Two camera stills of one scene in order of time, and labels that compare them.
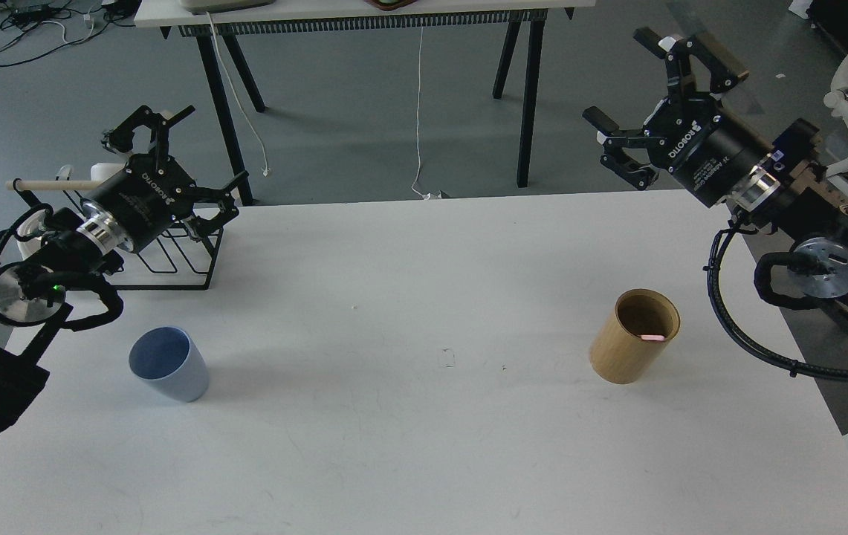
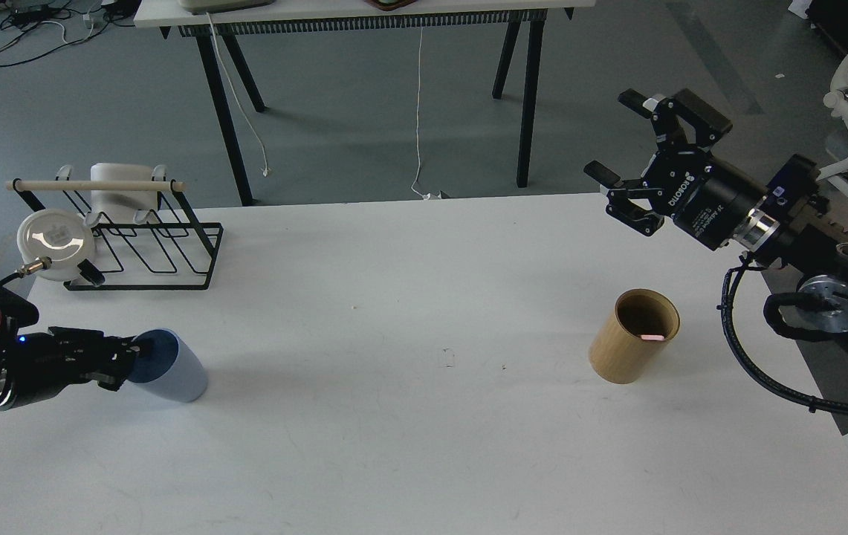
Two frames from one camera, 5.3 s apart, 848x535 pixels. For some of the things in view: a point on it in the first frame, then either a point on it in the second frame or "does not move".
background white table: x=360 y=18 does not move
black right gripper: x=707 y=149 -> x=710 y=200
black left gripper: x=131 y=207 -> x=42 y=364
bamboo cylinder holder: x=638 y=328 does not move
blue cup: x=168 y=359 does not move
